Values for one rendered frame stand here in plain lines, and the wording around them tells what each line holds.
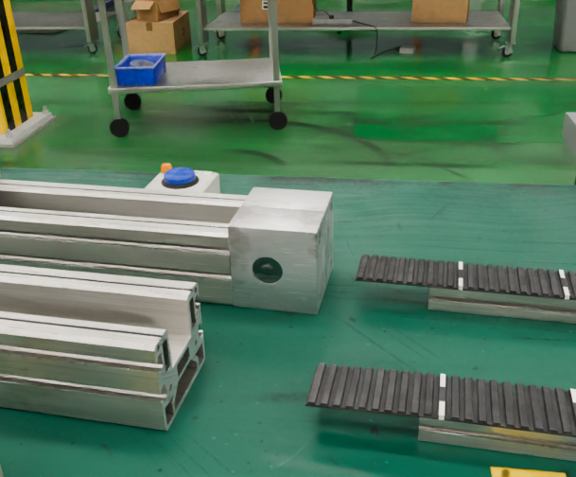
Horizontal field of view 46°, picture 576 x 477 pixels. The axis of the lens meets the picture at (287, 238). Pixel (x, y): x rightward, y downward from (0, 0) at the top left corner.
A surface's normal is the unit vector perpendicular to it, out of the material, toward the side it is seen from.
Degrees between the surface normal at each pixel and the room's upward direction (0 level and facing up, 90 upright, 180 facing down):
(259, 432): 0
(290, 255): 90
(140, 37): 90
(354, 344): 0
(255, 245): 90
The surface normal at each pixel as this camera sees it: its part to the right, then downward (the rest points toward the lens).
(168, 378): 0.98, 0.07
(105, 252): -0.22, 0.45
